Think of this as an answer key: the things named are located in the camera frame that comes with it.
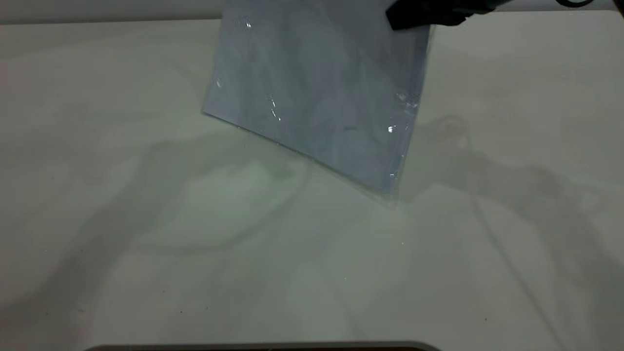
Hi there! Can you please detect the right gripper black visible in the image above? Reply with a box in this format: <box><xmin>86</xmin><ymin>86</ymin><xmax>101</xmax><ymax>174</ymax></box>
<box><xmin>385</xmin><ymin>0</ymin><xmax>498</xmax><ymax>31</ymax></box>

